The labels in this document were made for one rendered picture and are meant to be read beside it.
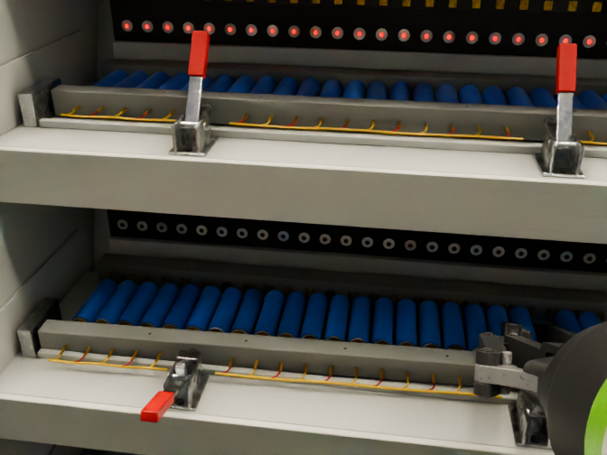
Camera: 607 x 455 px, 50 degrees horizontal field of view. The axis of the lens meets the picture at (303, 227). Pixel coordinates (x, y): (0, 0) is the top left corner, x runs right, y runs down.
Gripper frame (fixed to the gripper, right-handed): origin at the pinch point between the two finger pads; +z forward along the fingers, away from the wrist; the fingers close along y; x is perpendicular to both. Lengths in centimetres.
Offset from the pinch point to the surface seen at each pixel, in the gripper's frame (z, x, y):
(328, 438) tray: -1.8, -7.8, -15.0
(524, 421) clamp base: -1.8, -5.1, -1.1
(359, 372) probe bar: 3.1, -3.6, -13.2
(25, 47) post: 0.0, 21.2, -42.7
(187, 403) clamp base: -1.7, -6.4, -26.0
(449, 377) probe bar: 3.1, -3.4, -6.0
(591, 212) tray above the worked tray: -3.9, 10.0, 2.0
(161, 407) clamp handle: -7.3, -5.4, -26.2
